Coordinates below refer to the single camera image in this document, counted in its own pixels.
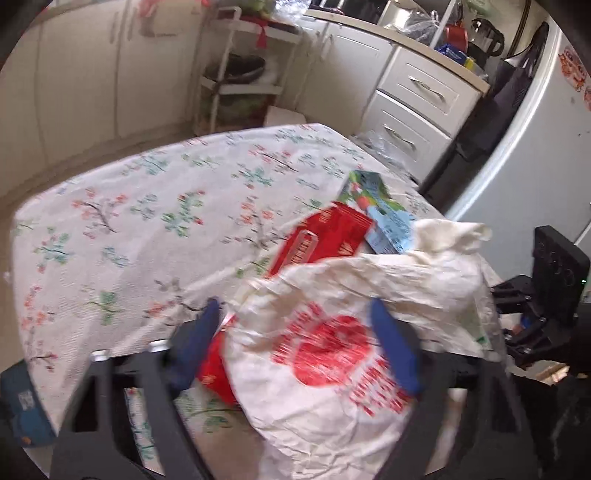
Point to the white drawer cabinet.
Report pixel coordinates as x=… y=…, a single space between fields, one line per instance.
x=415 y=87

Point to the dark blue box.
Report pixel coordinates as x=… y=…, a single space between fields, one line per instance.
x=23 y=406

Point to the crumpled clear plastic bag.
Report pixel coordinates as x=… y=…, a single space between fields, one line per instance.
x=388 y=147

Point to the red fridge sticker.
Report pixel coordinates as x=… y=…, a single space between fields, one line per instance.
x=575 y=69

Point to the blue packet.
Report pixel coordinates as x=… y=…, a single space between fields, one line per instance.
x=452 y=53

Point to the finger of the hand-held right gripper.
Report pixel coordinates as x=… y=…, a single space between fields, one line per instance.
x=510 y=293
x=524 y=344

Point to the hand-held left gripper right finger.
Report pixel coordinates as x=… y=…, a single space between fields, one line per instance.
x=397 y=355

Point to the white kitchen rack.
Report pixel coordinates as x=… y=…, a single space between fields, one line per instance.
x=226 y=55

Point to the black pan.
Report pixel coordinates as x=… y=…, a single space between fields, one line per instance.
x=235 y=69

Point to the light blue green carton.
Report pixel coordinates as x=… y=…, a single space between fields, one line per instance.
x=383 y=226

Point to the white stool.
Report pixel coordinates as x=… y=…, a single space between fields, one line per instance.
x=281 y=116

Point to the white refrigerator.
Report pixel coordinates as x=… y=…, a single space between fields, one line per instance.
x=535 y=138

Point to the floral tablecloth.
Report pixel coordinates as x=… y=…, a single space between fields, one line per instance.
x=138 y=194

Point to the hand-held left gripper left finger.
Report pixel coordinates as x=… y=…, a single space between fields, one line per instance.
x=198 y=355

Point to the person's black pants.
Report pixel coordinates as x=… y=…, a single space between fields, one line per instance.
x=554 y=424

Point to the red mug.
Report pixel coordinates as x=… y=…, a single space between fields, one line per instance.
x=456 y=34

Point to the red carton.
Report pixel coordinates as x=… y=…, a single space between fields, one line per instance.
x=332 y=230

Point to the white base cabinets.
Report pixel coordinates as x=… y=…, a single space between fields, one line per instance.
x=78 y=69

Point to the white plastic bag red print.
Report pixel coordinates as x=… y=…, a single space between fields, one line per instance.
x=323 y=295

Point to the black hanging bag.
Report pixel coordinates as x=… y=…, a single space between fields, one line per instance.
x=524 y=69

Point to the green vegetables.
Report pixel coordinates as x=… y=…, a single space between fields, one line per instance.
x=259 y=4

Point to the black electric kettle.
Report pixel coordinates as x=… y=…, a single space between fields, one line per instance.
x=485 y=39

